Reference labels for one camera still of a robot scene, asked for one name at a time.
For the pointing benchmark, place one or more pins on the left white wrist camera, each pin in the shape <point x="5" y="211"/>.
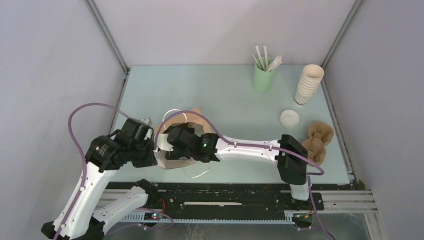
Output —
<point x="146" y="122"/>

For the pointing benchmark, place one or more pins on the stack of white plastic lids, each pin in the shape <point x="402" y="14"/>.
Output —
<point x="289" y="118"/>

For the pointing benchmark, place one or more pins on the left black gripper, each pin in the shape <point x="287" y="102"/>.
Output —
<point x="151" y="160"/>

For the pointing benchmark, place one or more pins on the stack of white paper cups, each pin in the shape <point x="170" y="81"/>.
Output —
<point x="308" y="84"/>

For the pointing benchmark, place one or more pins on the green straw holder cup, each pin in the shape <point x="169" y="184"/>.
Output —
<point x="262" y="80"/>

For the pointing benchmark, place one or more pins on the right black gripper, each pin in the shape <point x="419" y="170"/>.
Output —
<point x="175" y="155"/>

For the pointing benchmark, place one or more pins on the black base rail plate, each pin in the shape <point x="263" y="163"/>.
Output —
<point x="230" y="201"/>

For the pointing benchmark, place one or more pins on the wrapped straw leftmost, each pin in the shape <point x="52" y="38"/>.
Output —
<point x="260" y="60"/>

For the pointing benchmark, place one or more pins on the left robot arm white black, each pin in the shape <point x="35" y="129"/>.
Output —
<point x="80" y="219"/>

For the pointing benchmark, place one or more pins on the brown paper takeout bag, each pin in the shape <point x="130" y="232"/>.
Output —
<point x="171" y="119"/>

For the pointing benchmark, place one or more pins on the white cable duct strip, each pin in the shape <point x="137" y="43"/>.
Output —
<point x="139" y="217"/>

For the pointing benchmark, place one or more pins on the brown pulp cup carrier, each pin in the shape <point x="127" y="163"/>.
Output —
<point x="318" y="136"/>

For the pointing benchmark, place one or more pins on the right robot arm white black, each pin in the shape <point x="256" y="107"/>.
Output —
<point x="286" y="153"/>

